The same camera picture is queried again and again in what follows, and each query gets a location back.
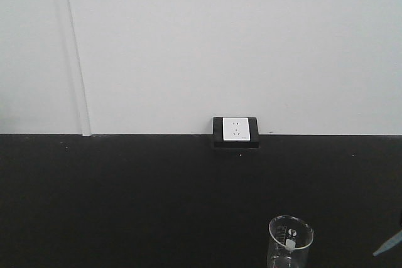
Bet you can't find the black socket mounting box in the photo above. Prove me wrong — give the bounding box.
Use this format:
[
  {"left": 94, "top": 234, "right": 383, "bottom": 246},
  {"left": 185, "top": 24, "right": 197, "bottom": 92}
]
[{"left": 212, "top": 117, "right": 259, "bottom": 149}]

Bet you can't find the clear glass beaker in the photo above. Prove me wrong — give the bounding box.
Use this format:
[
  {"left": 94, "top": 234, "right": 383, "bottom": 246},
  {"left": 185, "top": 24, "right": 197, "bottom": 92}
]
[{"left": 266, "top": 215, "right": 314, "bottom": 268}]

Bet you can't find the white wall power socket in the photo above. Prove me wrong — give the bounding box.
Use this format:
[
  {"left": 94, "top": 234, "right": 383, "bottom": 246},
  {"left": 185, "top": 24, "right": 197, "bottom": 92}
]
[{"left": 222, "top": 117, "right": 251, "bottom": 142}]

